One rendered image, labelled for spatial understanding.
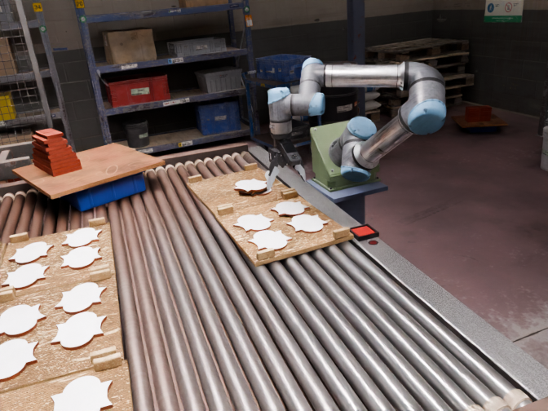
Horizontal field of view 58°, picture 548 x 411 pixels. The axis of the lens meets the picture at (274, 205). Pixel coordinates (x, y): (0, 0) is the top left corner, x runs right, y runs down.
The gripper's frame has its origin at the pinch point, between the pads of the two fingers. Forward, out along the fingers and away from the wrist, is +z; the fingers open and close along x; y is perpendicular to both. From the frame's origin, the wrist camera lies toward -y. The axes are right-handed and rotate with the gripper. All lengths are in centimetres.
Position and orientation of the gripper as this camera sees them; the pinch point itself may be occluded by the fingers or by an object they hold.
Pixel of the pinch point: (287, 187)
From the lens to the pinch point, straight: 182.5
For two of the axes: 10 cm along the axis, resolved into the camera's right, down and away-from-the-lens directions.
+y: -4.0, -3.3, 8.5
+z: 0.8, 9.2, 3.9
